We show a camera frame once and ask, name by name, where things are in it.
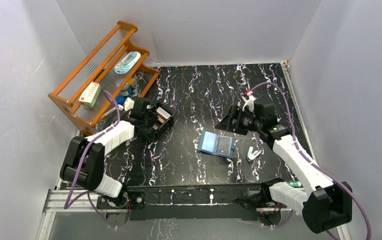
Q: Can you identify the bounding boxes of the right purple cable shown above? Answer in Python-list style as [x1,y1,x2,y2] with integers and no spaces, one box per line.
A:
[243,81,373,240]

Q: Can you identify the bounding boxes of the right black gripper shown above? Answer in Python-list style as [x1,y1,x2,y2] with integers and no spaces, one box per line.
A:
[215,104,263,136]

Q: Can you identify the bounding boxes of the black credit card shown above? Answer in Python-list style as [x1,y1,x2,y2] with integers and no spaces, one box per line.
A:
[216,136,232,157]

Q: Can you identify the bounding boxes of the purple cable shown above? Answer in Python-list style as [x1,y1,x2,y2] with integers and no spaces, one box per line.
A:
[63,90,122,229]
[243,81,373,240]

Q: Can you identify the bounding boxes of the blue card holder wallet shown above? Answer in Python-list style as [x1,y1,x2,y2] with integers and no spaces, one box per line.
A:
[197,130,236,159]

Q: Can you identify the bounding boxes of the green white marker pen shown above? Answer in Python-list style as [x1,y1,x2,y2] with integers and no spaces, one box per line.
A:
[287,181,302,188]

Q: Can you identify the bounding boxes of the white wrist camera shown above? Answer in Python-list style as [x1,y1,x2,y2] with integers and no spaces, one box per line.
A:
[242,90,256,113]
[123,97,135,112]

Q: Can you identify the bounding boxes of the white red small box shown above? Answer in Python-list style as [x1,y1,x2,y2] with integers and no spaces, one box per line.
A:
[78,82,102,108]

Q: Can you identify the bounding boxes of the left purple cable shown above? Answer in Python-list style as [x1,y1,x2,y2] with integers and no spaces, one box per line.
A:
[63,90,122,229]

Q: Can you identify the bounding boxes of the light blue oval case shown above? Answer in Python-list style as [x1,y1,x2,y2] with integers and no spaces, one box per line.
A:
[114,51,141,74]

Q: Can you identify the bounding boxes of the grey pen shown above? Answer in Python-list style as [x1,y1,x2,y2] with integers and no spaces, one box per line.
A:
[101,106,117,119]

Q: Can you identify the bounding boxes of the black plastic card box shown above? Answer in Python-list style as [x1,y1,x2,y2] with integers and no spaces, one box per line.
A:
[137,102,176,143]

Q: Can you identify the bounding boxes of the blue small object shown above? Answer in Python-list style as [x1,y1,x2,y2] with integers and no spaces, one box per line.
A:
[115,83,132,105]

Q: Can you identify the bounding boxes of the orange wooden shelf rack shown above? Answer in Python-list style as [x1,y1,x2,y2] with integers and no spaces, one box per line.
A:
[48,20,160,136]

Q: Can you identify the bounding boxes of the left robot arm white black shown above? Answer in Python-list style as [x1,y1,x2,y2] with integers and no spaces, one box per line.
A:
[59,97,161,208]

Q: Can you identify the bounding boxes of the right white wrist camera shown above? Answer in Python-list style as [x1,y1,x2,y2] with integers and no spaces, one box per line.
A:
[242,90,256,113]

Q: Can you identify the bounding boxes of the white plastic clip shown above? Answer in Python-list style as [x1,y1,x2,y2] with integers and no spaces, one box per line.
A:
[246,146,262,163]

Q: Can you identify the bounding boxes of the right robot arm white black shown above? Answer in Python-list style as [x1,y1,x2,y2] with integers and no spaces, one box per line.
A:
[215,100,353,234]

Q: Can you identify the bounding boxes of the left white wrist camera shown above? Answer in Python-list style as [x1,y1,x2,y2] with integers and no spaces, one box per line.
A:
[123,97,135,112]

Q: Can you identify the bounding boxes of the white card stack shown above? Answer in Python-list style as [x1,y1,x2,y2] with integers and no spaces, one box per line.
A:
[152,106,172,130]

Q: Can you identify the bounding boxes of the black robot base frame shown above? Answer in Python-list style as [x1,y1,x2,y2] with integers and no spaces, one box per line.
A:
[43,182,343,229]

